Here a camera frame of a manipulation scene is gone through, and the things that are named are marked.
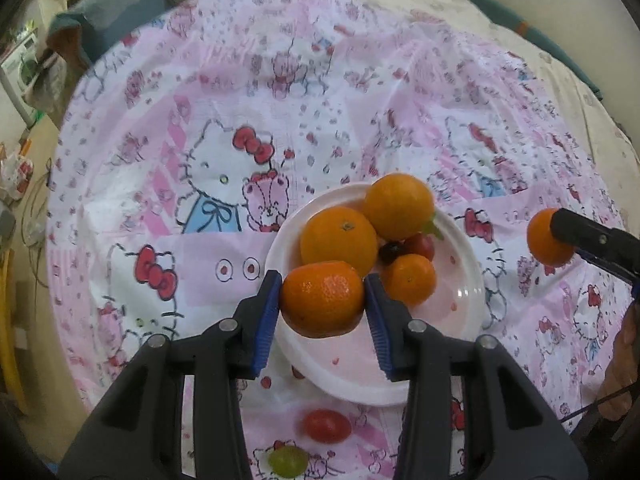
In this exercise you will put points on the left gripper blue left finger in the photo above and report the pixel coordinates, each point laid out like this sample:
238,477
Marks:
267,312

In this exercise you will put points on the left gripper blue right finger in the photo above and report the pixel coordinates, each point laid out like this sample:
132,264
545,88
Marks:
384,329

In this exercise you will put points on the dark grape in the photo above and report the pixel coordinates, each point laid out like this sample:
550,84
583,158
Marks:
390,251

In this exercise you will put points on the small mandarin top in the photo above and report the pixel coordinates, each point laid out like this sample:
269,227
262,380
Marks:
410,279

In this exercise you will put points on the small mandarin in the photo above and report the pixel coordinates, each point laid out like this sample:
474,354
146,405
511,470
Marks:
322,300
543,246
410,279

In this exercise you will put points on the large orange front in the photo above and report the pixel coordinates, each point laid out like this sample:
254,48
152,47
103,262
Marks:
340,233

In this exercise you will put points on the large orange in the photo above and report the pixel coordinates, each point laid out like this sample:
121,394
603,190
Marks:
398,206
340,233

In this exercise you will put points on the red cherry tomato front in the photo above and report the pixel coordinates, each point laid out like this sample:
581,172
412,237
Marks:
326,426

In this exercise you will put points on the green grape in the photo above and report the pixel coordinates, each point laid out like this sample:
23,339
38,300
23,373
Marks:
288,461

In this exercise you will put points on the person right hand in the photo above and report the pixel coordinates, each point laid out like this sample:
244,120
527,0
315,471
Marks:
622,371

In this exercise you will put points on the pink strawberry pattern plate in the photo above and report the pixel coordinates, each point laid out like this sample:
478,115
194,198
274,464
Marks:
347,366

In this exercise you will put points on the pink Hello Kitty cloth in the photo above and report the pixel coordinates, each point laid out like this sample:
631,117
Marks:
196,148

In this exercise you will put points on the yellow wooden rack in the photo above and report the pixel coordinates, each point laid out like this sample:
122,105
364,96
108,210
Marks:
9,370

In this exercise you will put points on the red white plastic bag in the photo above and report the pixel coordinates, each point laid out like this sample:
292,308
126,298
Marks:
16,173

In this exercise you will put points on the white washing machine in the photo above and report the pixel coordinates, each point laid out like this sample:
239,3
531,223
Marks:
18,69

